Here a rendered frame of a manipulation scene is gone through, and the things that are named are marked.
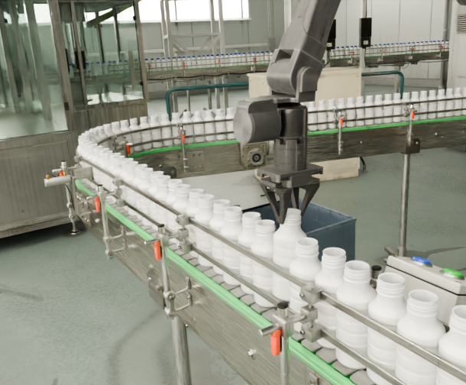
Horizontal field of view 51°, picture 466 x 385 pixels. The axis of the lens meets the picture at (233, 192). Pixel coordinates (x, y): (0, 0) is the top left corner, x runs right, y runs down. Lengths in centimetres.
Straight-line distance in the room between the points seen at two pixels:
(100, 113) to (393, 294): 569
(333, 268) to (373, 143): 224
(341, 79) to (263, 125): 462
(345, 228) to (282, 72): 85
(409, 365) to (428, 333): 5
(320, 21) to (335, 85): 453
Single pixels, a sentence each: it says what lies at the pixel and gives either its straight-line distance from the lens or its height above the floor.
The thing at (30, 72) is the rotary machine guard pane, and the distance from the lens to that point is 412.
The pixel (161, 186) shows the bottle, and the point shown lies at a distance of 130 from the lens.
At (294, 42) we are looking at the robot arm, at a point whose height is 149.
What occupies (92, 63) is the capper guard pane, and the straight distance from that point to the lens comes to 621.
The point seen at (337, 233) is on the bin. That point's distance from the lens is 154.
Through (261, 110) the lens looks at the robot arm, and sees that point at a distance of 78.
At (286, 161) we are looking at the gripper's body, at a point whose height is 130.
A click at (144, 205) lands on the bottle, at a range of 142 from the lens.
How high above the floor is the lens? 149
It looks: 17 degrees down
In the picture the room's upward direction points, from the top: 3 degrees counter-clockwise
